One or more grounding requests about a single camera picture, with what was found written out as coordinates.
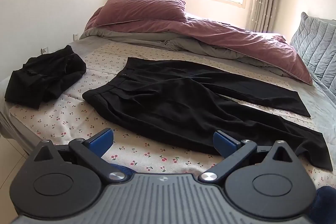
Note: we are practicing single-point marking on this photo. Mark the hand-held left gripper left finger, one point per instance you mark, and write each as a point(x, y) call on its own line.
point(101, 141)

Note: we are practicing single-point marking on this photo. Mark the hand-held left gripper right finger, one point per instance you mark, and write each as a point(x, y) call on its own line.
point(223, 144)

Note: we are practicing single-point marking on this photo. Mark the black pants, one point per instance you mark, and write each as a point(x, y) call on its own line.
point(183, 106)

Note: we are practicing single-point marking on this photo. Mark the cherry print bed sheet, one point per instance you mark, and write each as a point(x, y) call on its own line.
point(78, 116)

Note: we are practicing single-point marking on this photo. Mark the pile of black clothes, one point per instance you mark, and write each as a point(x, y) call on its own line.
point(44, 79)

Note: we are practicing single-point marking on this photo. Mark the pink and grey duvet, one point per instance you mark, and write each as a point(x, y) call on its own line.
point(236, 43)

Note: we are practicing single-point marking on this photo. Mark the bed with grey sheet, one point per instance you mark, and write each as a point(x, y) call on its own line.
point(321, 108)

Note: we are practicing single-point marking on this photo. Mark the person's dark blue clothing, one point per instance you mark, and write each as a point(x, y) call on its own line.
point(326, 199)

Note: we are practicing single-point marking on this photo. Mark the grey quilted headboard cushion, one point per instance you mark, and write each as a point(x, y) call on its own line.
point(315, 43)

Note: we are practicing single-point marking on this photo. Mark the pink pillow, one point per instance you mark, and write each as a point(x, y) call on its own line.
point(141, 8)

